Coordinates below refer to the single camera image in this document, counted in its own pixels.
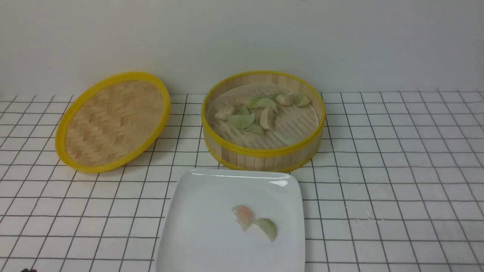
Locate large pale green dumpling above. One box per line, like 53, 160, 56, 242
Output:
228, 113, 255, 130

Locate pink steamed dumpling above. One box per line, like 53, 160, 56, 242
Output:
232, 205, 254, 231

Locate white square plate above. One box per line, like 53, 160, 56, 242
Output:
155, 168, 306, 272

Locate green dumpling on plate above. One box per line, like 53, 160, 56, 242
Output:
254, 218, 277, 242

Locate small green dumpling front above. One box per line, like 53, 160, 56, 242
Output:
244, 124, 265, 136

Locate small green dumpling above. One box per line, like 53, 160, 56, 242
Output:
244, 124, 265, 136
237, 105, 250, 115

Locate small green dumpling middle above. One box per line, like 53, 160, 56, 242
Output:
237, 105, 250, 115

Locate beige dumpling left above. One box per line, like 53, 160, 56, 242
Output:
214, 105, 236, 121

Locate beige dumpling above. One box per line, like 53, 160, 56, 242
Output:
275, 93, 295, 106
259, 107, 274, 131
214, 105, 236, 121

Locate beige dumpling centre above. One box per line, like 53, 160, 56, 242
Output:
259, 107, 274, 131

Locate yellow rimmed bamboo steamer basket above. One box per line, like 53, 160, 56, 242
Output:
201, 71, 326, 172

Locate green dumpling top centre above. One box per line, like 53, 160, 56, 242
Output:
251, 98, 278, 112

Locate beige dumpling top right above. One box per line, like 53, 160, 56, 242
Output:
275, 93, 295, 106

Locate green dumpling far right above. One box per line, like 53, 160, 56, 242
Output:
293, 94, 310, 107

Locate yellow rimmed bamboo steamer lid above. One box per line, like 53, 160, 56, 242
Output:
55, 72, 171, 173

